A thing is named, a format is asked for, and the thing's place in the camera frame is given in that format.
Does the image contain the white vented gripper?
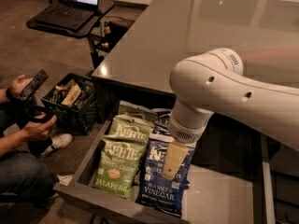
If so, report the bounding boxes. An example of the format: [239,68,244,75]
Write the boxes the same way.
[162,119,206,180]

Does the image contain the blue vinegar chip bag front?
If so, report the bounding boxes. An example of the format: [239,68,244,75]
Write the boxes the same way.
[136,133,196,217]

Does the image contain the black ring controller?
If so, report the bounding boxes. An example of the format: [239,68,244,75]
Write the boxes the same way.
[25,105,52,123]

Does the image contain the black smartphone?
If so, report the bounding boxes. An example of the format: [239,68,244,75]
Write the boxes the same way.
[21,70,49,101]

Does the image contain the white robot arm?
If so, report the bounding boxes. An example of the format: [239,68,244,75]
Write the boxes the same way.
[168,48,299,150]

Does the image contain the blue chip bag back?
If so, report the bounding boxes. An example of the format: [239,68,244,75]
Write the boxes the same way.
[152,108,171,129]

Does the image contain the green jalapeno chip bag front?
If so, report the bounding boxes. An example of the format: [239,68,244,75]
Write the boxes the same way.
[93,135,147,199]

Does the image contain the green chip bag middle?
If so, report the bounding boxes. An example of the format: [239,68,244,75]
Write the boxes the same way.
[108,115,154,145]

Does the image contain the open grey drawer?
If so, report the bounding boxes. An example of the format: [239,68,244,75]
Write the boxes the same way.
[52,100,277,224]

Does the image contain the green chip bag back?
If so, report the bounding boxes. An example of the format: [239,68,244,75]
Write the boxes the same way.
[118,101,158,122]

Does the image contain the grey counter cabinet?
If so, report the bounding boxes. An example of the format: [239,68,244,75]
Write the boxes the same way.
[94,0,299,224]

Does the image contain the person's other hand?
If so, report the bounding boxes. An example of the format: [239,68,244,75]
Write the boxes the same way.
[21,115,57,142]

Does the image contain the person's hand holding phone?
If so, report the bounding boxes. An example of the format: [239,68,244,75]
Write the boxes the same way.
[10,75,32,100]

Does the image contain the black plastic crate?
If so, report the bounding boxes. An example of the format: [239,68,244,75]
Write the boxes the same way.
[41,73,97,135]

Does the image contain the white sneaker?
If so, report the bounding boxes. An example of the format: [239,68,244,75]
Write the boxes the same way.
[41,133,73,158]

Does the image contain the snack packets in crate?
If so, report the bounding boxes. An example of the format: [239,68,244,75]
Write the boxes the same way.
[50,79,94,110]

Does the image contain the black laptop stand table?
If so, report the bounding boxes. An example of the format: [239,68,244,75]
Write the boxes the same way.
[26,0,114,68]

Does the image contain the person's blue jeans legs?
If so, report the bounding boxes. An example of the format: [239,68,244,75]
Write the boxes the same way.
[0,96,59,203]

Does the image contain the black laptop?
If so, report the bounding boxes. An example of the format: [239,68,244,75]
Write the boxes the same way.
[36,0,99,31]

